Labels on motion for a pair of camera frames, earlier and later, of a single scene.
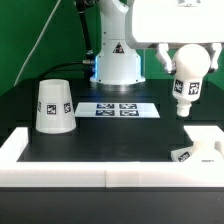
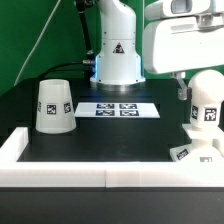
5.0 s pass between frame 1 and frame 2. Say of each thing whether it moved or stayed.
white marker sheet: stayed
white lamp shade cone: stayed
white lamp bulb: moved
